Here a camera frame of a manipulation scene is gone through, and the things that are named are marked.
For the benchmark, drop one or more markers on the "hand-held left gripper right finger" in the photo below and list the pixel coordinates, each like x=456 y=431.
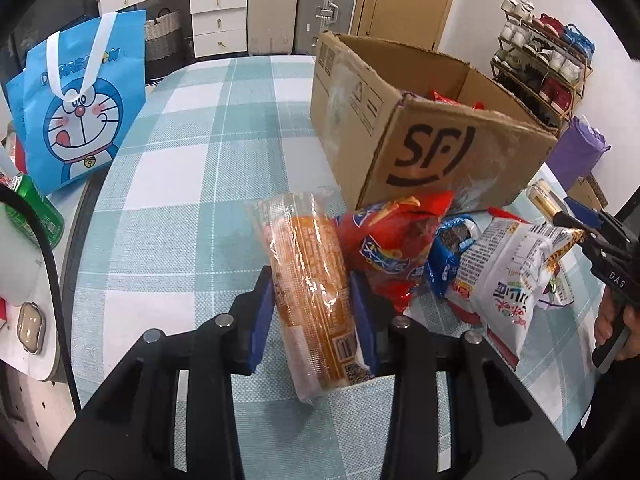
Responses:
x=367 y=320

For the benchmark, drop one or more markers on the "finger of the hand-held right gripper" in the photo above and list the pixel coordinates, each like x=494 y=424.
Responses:
x=582 y=212
x=585 y=237

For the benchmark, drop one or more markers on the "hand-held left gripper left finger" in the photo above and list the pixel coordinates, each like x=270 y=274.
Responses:
x=260 y=340

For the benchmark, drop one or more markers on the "gold snack packet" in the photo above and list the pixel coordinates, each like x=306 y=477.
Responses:
x=542 y=200

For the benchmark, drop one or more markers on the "orange cracker packet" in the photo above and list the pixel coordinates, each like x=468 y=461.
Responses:
x=310 y=285

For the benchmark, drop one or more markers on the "red chip bag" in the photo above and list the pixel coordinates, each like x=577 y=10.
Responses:
x=390 y=245

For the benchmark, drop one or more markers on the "white snack bag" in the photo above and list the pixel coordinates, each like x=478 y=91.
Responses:
x=505 y=285

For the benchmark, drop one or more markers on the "brown cardboard box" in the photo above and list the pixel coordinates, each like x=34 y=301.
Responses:
x=500 y=160

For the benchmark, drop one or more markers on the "blue cookie packet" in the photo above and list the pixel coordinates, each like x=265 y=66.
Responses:
x=447 y=255

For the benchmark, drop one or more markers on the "person's right forearm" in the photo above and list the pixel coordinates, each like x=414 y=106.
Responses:
x=610 y=410

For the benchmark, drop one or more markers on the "person's right hand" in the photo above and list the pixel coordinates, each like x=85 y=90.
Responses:
x=607 y=320

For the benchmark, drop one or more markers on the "small cardboard box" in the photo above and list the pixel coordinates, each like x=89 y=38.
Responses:
x=582 y=192

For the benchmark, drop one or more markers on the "purple yoga mat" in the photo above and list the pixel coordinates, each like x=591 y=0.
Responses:
x=575 y=155

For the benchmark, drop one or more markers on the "wooden shoe rack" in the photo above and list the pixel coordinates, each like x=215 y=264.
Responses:
x=582 y=87

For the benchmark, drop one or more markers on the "shoe rack with shoes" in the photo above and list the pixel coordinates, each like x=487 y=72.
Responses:
x=555 y=90

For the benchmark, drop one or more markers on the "checked tablecloth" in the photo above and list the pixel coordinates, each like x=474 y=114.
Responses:
x=200 y=160

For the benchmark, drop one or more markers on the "beige earbuds case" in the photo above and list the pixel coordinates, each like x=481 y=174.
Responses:
x=30 y=327

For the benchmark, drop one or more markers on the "white side table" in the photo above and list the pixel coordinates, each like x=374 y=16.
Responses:
x=27 y=366

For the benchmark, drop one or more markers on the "small red box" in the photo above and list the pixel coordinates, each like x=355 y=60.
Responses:
x=4 y=312

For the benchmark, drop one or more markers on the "green can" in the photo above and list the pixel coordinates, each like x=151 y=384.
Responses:
x=35 y=210

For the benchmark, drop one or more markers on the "wooden door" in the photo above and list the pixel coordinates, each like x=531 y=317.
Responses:
x=400 y=0

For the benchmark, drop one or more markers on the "blue cartoon tote bag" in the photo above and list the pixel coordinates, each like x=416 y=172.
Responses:
x=115 y=60

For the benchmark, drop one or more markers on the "wicker basket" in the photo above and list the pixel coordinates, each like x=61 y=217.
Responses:
x=162 y=35

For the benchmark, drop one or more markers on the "white drawer unit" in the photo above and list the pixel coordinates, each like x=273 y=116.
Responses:
x=220 y=20

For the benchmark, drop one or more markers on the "beige suitcase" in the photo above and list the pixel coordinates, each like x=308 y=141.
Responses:
x=272 y=5

